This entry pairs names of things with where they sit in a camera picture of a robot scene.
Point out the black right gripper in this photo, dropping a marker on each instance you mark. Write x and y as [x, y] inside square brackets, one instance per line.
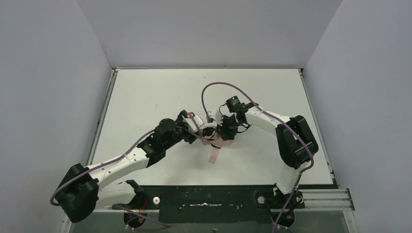
[226, 129]

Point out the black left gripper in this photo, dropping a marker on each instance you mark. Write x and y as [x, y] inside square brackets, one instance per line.
[189, 132]

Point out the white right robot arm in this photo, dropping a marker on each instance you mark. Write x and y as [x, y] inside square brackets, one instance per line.
[296, 142]

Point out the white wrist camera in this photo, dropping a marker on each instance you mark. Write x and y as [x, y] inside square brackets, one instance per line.
[193, 121]
[214, 116]

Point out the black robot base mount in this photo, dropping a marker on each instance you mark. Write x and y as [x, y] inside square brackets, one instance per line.
[262, 204]

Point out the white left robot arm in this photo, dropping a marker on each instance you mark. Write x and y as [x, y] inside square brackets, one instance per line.
[87, 188]

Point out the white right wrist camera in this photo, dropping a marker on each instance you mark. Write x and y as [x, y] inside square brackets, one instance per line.
[214, 116]

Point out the pink folding umbrella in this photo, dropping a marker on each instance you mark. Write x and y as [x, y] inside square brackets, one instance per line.
[214, 144]

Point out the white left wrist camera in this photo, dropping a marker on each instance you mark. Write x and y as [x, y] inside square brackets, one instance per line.
[193, 121]

